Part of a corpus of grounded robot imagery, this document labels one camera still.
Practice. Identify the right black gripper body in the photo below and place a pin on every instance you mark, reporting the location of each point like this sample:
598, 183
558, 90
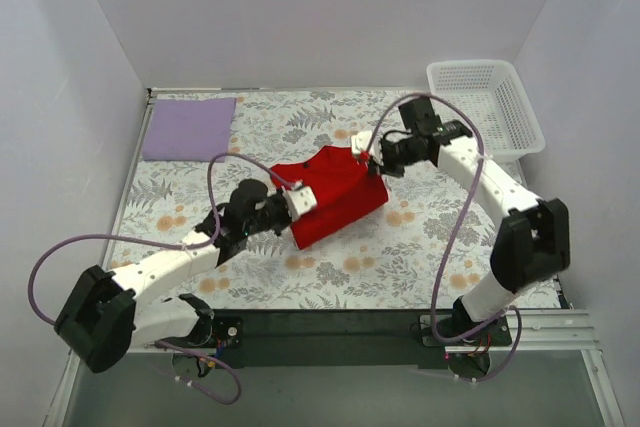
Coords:
376, 163

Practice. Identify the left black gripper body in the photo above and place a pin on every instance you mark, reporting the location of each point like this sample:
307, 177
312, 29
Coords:
279, 210

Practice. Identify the red t shirt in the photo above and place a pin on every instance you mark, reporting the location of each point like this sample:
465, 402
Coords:
344, 189

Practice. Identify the white plastic basket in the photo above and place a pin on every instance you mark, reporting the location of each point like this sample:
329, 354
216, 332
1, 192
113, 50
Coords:
492, 95

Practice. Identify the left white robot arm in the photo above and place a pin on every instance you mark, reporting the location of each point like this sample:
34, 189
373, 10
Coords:
107, 313

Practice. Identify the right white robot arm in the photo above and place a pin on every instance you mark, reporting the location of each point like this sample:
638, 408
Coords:
532, 242

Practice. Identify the floral patterned table mat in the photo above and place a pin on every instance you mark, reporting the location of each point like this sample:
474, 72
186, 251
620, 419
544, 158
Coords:
410, 253

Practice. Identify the folded purple t shirt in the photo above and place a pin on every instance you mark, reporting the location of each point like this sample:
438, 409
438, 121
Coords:
188, 130

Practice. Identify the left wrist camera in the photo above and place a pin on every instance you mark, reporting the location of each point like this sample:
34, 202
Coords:
300, 200

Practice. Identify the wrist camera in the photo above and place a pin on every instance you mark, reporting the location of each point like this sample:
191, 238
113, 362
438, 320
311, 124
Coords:
300, 200
365, 148

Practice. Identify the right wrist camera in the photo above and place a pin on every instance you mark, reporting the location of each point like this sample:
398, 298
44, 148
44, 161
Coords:
365, 148

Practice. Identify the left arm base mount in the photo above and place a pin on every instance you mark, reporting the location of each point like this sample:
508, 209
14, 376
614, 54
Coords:
220, 332

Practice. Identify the aluminium frame rail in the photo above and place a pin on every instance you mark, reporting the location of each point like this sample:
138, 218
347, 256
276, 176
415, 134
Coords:
361, 369

